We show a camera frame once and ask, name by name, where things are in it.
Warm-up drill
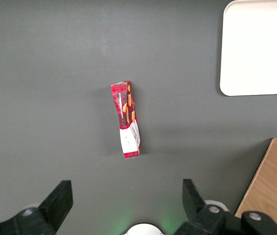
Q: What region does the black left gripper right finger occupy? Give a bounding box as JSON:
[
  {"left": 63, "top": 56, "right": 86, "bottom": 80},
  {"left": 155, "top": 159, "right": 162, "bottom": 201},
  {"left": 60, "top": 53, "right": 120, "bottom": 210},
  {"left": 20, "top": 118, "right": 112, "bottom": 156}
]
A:
[{"left": 172, "top": 178, "right": 277, "bottom": 235}]

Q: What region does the white plastic tray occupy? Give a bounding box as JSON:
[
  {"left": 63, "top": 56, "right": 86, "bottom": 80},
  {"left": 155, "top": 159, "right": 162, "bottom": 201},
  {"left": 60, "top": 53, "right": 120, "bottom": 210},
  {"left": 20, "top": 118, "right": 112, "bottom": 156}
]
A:
[{"left": 219, "top": 0, "right": 277, "bottom": 97}]

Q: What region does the red cookie box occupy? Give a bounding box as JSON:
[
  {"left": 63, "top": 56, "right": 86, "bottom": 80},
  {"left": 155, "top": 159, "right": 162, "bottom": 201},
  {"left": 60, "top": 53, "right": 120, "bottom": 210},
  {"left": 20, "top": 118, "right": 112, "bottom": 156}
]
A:
[{"left": 110, "top": 80, "right": 142, "bottom": 160}]

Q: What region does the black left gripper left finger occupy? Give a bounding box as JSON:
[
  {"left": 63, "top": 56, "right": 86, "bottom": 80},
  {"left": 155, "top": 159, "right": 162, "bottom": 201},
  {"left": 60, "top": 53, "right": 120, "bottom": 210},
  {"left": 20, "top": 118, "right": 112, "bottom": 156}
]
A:
[{"left": 0, "top": 180, "right": 74, "bottom": 235}]

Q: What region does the wooden drawer cabinet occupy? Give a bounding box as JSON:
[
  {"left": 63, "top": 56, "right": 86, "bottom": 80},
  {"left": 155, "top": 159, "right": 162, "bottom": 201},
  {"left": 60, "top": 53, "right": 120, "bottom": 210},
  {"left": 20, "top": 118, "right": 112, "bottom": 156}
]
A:
[{"left": 234, "top": 138, "right": 277, "bottom": 235}]

